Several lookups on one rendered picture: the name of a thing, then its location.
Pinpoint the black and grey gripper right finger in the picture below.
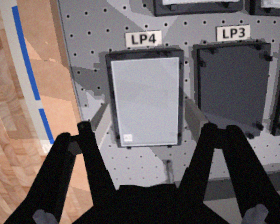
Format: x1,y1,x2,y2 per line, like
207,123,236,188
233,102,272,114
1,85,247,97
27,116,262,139
164,99,280,224

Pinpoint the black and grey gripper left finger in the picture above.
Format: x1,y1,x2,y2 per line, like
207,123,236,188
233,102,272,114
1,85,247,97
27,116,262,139
3,103,129,224

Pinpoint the white button panel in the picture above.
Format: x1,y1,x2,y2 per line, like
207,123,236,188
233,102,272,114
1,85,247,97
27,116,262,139
166,160,280,224

